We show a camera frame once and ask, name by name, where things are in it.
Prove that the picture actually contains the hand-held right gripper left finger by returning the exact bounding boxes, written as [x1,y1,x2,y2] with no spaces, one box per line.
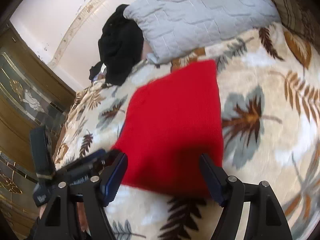
[35,151,128,240]

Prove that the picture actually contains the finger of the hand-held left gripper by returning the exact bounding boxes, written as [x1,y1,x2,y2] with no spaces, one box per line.
[75,149,107,167]

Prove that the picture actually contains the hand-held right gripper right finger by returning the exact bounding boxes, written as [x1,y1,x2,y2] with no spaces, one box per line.
[199,153,293,240]

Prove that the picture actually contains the red and blue knit sweater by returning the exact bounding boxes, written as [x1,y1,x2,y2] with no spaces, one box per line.
[110,59,224,198]

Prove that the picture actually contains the person's left hand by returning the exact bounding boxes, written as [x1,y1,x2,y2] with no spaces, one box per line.
[37,201,88,233]

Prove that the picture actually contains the wooden wardrobe with glass inlay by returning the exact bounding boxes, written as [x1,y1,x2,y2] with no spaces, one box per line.
[0,21,77,240]

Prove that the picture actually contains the small dark cloth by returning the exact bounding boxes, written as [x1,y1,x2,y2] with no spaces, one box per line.
[89,61,108,83]

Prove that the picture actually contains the leaf print blanket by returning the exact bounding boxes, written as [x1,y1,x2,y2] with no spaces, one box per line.
[54,21,320,240]

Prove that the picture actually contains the black cloth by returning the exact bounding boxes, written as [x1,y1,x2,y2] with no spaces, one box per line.
[98,4,145,86]

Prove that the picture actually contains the grey quilted pillow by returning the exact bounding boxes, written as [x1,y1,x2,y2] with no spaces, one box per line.
[123,0,282,64]

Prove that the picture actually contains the striped brown cushion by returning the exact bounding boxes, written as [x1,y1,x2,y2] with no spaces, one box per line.
[252,0,316,46]

